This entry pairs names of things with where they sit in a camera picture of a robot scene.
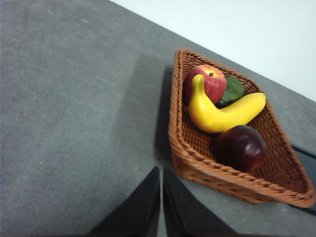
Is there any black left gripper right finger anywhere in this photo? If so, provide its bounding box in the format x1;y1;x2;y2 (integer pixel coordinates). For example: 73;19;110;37
162;165;237;237

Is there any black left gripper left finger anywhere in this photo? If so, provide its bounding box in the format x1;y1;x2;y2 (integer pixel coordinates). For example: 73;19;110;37
88;165;161;237

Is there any dark red plum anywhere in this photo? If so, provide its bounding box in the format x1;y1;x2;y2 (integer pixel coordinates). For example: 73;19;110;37
213;124;267;173

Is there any brown wicker basket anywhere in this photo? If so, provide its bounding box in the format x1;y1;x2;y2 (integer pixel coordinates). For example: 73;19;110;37
168;48;316;208

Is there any yellow banana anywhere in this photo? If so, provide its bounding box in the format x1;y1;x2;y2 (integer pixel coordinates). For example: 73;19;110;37
188;74;267;134

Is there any green avocado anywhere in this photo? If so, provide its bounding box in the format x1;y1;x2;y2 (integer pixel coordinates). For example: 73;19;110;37
216;76;245;109

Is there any red apple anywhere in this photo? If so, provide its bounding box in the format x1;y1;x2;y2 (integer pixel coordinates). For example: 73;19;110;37
184;64;227;105

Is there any black rectangular tray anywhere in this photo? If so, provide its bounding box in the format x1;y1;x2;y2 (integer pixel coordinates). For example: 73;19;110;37
291;145;316;216

